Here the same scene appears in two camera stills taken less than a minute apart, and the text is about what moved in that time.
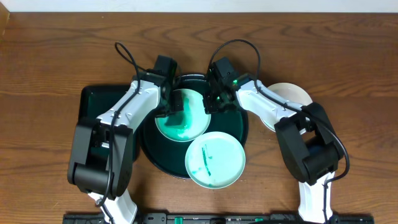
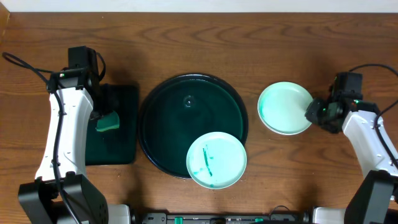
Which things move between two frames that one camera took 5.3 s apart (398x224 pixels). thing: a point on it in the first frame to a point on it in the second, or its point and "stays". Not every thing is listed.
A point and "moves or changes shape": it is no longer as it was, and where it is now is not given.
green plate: x=215 y=160 stays
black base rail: x=215 y=218 stays
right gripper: x=209 y=107 to x=311 y=115
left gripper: x=173 y=106 to x=106 y=104
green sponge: x=178 y=119 moves or changes shape
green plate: x=189 y=124 moves or changes shape
